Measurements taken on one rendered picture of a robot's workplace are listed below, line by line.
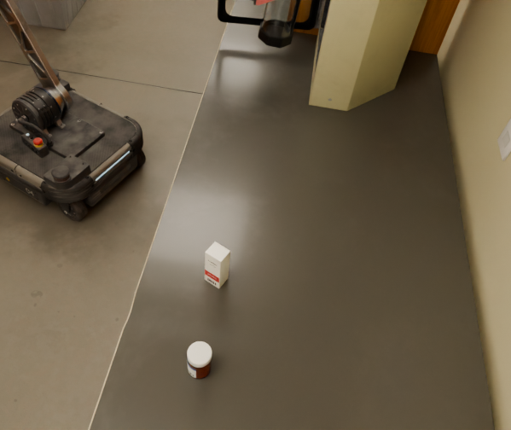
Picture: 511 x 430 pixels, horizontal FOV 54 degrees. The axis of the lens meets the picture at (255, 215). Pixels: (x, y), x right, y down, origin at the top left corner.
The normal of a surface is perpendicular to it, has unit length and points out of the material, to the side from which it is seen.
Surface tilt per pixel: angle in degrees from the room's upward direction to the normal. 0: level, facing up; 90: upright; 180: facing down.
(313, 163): 0
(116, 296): 0
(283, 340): 0
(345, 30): 90
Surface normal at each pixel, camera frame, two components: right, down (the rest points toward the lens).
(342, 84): -0.14, 0.76
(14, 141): 0.09, -0.63
